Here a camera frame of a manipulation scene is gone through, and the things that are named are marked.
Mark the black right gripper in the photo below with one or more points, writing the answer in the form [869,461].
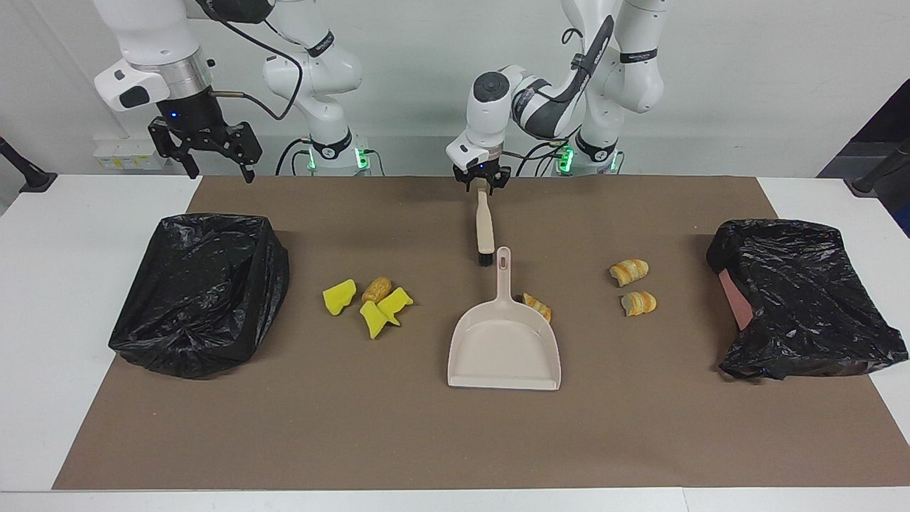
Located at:
[192,119]

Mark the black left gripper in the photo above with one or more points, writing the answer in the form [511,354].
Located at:
[483,169]

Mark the beige hand brush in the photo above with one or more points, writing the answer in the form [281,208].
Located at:
[485,227]

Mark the croissant piece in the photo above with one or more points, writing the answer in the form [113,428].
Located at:
[629,272]
[638,304]
[538,308]

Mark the yellow sponge piece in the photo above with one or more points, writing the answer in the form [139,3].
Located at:
[395,300]
[374,320]
[338,297]

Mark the brown bread roll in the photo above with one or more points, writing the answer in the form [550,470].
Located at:
[377,289]

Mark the beige plastic dustpan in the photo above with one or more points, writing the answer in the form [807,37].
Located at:
[501,348]

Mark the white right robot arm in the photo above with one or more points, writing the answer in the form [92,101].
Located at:
[153,28]

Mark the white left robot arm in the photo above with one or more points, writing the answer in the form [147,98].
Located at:
[540,107]

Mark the black bag lined bin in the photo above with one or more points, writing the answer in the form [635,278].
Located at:
[199,299]

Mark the pink bin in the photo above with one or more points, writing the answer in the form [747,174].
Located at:
[736,302]

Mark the black bag over pink bin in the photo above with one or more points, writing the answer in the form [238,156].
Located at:
[803,299]

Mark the brown table mat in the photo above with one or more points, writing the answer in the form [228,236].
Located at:
[426,441]

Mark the dark cabinet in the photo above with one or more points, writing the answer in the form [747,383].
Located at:
[881,128]

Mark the white wall socket box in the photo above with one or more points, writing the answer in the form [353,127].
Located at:
[124,155]

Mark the black camera stand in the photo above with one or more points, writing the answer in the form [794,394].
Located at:
[864,186]
[35,181]

